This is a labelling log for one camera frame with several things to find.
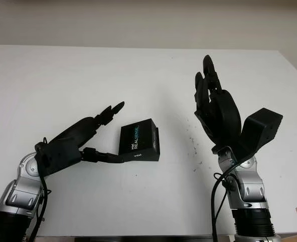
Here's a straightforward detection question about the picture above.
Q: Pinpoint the black RealSense box lid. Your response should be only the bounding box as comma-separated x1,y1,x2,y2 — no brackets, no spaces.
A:
117,118,161,162

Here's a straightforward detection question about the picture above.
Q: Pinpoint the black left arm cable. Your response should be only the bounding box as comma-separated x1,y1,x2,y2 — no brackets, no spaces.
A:
31,137,51,239

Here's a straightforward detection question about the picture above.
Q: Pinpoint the black box base with insert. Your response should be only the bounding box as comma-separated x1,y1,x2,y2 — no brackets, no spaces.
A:
155,127,162,162

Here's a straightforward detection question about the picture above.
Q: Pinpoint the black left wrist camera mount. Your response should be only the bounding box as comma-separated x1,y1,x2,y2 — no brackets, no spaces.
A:
35,142,83,177

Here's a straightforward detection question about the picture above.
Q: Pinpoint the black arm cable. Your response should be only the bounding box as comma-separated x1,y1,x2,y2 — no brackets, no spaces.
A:
210,162,238,242
31,137,51,239

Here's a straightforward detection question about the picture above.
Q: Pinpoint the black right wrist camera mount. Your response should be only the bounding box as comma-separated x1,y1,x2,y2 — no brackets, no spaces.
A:
240,107,284,159

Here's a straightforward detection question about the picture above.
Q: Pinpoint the dark robot torso edge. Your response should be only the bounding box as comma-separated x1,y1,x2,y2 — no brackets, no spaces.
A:
74,236,230,242

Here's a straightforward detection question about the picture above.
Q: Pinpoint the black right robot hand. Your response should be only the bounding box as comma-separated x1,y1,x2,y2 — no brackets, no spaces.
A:
193,54,242,152

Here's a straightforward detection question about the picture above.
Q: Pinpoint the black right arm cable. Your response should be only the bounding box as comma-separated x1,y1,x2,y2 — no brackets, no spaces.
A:
210,162,238,242

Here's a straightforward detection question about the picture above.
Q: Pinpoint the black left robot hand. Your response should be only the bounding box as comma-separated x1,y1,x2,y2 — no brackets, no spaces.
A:
35,101,126,164

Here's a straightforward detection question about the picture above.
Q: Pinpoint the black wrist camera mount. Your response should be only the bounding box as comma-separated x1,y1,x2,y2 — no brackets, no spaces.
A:
240,107,284,159
35,142,83,177

